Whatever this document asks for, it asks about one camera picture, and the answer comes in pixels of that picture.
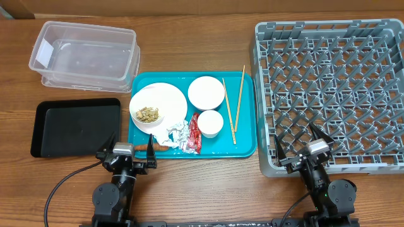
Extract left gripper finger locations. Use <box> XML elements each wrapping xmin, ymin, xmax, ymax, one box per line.
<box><xmin>146</xmin><ymin>134</ymin><xmax>157</xmax><ymax>167</ymax></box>
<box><xmin>98</xmin><ymin>132</ymin><xmax>116</xmax><ymax>152</ymax></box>

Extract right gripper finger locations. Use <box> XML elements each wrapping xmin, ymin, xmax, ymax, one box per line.
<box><xmin>274</xmin><ymin>135</ymin><xmax>287</xmax><ymax>161</ymax></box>
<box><xmin>309</xmin><ymin>122</ymin><xmax>335</xmax><ymax>144</ymax></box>

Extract white tissue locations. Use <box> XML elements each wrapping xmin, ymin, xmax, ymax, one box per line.
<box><xmin>153</xmin><ymin>120</ymin><xmax>190</xmax><ymax>150</ymax></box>

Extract brown food scraps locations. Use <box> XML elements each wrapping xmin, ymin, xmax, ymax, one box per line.
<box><xmin>136</xmin><ymin>107</ymin><xmax>160</xmax><ymax>123</ymax></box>

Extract red foil wrapper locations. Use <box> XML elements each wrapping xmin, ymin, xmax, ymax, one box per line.
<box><xmin>182</xmin><ymin>112</ymin><xmax>202</xmax><ymax>154</ymax></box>

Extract white cup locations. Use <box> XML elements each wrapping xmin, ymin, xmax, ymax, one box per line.
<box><xmin>198</xmin><ymin>110</ymin><xmax>223</xmax><ymax>138</ymax></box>

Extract white medium bowl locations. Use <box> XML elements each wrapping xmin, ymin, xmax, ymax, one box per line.
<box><xmin>187</xmin><ymin>76</ymin><xmax>225</xmax><ymax>111</ymax></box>

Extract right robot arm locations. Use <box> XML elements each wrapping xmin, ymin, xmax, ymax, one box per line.
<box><xmin>271</xmin><ymin>123</ymin><xmax>360</xmax><ymax>226</ymax></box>

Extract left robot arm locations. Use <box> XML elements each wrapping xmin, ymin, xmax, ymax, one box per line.
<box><xmin>92</xmin><ymin>134</ymin><xmax>157</xmax><ymax>226</ymax></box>

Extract grey dishwasher rack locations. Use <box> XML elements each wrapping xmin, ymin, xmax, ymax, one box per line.
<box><xmin>250</xmin><ymin>19</ymin><xmax>403</xmax><ymax>177</ymax></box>

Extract orange carrot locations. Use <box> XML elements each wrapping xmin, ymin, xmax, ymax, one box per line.
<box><xmin>134</xmin><ymin>144</ymin><xmax>169</xmax><ymax>151</ymax></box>

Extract black rectangular tray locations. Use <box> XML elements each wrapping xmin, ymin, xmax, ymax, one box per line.
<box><xmin>30</xmin><ymin>98</ymin><xmax>121</xmax><ymax>158</ymax></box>

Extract left wooden chopstick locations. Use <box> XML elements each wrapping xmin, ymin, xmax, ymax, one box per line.
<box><xmin>222</xmin><ymin>78</ymin><xmax>237</xmax><ymax>145</ymax></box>

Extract wooden chopstick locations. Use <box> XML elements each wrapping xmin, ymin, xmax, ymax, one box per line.
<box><xmin>234</xmin><ymin>65</ymin><xmax>246</xmax><ymax>132</ymax></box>
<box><xmin>222</xmin><ymin>78</ymin><xmax>237</xmax><ymax>145</ymax></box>

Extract large white plate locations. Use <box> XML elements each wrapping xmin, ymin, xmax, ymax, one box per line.
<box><xmin>132</xmin><ymin>83</ymin><xmax>188</xmax><ymax>134</ymax></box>

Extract teal serving tray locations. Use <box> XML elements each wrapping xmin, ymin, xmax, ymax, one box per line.
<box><xmin>132</xmin><ymin>71</ymin><xmax>258</xmax><ymax>159</ymax></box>

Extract right wooden chopstick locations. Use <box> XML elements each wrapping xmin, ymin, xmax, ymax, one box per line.
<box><xmin>234</xmin><ymin>65</ymin><xmax>246</xmax><ymax>132</ymax></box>

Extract clear plastic storage bin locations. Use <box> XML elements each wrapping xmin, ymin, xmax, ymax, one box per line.
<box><xmin>28</xmin><ymin>21</ymin><xmax>140</xmax><ymax>93</ymax></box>

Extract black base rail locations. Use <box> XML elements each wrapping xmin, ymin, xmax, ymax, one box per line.
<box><xmin>78</xmin><ymin>218</ymin><xmax>360</xmax><ymax>227</ymax></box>

